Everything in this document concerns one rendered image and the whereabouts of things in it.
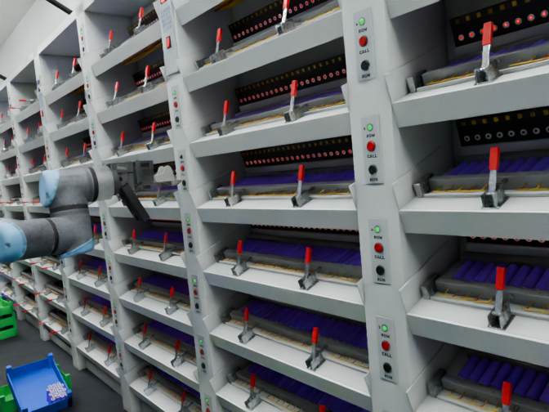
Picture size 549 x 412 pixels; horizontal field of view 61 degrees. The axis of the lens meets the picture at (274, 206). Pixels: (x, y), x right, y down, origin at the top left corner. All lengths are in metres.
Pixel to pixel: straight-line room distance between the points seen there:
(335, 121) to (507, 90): 0.33
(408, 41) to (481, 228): 0.36
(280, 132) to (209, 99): 0.43
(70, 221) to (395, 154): 0.78
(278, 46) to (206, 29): 0.45
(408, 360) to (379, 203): 0.29
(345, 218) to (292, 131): 0.23
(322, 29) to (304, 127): 0.19
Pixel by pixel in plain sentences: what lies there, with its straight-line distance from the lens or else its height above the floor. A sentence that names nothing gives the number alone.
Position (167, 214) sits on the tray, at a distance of 1.56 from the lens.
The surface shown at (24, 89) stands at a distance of 3.45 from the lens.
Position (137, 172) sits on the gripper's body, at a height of 1.00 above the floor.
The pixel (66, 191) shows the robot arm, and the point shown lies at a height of 0.97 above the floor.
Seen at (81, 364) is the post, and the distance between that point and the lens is 2.86.
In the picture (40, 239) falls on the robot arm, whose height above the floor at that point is 0.87.
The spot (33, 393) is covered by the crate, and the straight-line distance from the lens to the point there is 2.55.
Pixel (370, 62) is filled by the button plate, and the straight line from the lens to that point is 0.89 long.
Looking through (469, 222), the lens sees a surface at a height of 0.87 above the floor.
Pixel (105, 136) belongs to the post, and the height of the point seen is 1.17.
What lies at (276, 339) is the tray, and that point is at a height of 0.53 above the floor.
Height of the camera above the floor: 0.98
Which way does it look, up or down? 5 degrees down
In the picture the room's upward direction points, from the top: 5 degrees counter-clockwise
